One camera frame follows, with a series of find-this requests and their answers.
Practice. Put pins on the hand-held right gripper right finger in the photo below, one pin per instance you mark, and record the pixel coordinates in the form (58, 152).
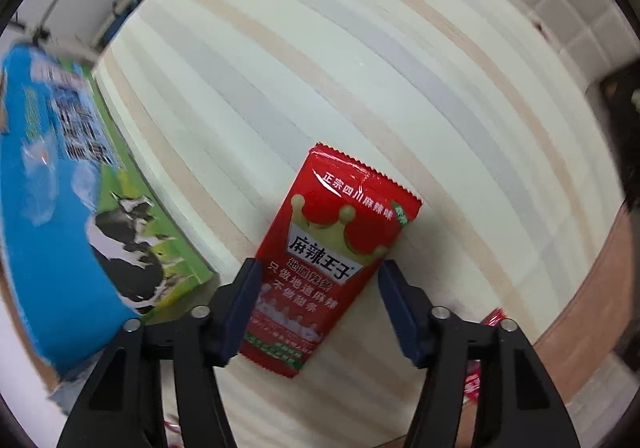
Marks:
(400, 313)

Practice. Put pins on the blue green milk carton box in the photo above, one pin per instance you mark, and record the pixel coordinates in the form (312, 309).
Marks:
(60, 208)

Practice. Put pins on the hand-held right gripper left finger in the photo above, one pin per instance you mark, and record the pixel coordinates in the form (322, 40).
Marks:
(240, 308)

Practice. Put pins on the red spicy strip packet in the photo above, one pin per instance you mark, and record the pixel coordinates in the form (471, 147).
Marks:
(330, 248)
(472, 380)

